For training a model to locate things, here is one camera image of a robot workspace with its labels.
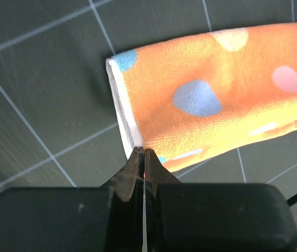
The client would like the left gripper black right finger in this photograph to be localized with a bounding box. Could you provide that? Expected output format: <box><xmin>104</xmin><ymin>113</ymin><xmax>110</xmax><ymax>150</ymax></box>
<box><xmin>145</xmin><ymin>149</ymin><xmax>297</xmax><ymax>251</ymax></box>

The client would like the orange polka dot towel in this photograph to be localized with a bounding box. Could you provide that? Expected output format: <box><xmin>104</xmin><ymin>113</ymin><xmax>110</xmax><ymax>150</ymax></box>
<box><xmin>106</xmin><ymin>23</ymin><xmax>297</xmax><ymax>172</ymax></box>

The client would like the black grid mat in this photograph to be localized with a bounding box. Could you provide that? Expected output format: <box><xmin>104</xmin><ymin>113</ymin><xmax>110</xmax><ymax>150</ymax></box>
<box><xmin>0</xmin><ymin>0</ymin><xmax>297</xmax><ymax>200</ymax></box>

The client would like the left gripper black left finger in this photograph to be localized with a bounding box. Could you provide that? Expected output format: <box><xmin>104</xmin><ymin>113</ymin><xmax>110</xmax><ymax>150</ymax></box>
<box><xmin>0</xmin><ymin>147</ymin><xmax>144</xmax><ymax>251</ymax></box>

